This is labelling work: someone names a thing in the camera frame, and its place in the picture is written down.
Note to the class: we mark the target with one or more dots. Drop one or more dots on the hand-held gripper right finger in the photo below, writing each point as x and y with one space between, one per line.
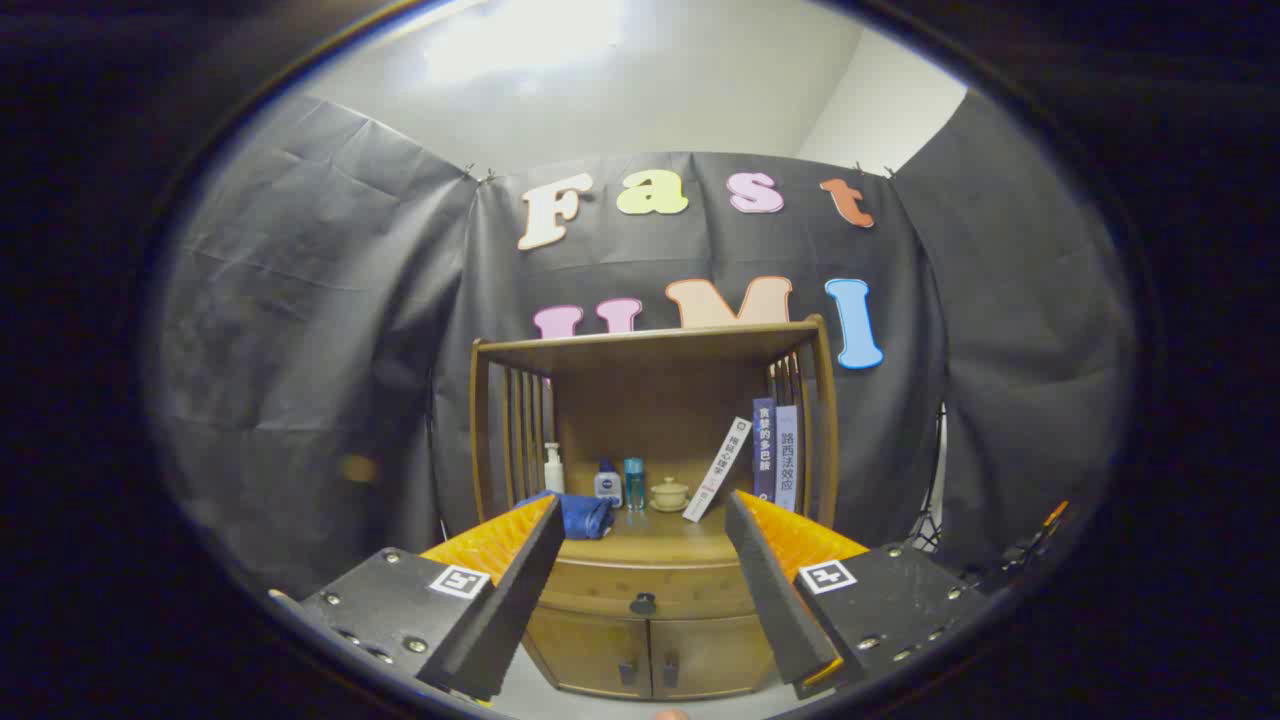
775 600

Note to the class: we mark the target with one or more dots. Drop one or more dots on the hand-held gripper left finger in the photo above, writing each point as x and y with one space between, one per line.
510 610

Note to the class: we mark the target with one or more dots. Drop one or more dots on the wooden drawer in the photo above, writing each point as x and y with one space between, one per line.
600 590

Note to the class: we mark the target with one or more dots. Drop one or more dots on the wooden cabinet door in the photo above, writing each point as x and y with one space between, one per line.
585 650
715 655

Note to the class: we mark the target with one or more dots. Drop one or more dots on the wooden countertop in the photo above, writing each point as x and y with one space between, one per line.
660 542

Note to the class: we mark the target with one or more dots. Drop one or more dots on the wooden cabinet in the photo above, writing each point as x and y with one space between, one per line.
660 400

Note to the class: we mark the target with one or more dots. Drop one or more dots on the blue folded towel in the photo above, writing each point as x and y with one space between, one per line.
585 515

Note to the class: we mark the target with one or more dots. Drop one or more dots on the white pump bottle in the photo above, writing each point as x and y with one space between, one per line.
554 475

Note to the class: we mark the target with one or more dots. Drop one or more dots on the white book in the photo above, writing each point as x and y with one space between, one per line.
716 470

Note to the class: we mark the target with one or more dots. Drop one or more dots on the light purple book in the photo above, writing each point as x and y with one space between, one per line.
787 455

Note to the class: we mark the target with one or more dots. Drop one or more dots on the beige lidded teacup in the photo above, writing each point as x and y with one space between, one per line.
669 494

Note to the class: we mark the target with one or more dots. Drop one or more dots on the dark blue book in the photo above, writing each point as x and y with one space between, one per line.
764 450

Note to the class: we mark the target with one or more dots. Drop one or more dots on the white bottle blue cap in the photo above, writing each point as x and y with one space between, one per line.
608 488

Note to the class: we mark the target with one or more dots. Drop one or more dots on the black backdrop stand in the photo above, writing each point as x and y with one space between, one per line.
928 530

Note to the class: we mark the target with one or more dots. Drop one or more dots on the clear blue bottle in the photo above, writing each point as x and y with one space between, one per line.
634 485

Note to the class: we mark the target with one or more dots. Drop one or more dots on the black orange-tipped device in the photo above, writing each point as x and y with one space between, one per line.
1050 518

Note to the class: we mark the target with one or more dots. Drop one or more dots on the black backdrop cloth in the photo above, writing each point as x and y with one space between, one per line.
300 350

